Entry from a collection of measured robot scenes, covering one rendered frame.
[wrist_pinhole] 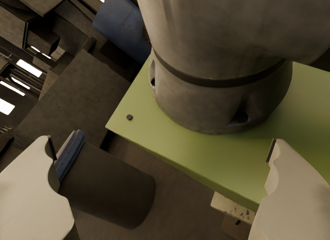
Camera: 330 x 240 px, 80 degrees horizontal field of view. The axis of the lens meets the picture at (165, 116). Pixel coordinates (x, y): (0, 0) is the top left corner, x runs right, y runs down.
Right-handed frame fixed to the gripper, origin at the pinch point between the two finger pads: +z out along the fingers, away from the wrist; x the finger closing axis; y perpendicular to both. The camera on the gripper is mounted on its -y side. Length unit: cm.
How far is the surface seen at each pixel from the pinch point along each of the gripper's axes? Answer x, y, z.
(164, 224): 2, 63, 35
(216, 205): 13.1, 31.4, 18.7
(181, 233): 8, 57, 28
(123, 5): -46, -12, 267
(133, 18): -33, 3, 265
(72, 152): -31, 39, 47
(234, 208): 15.5, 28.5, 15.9
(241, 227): 20.1, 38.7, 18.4
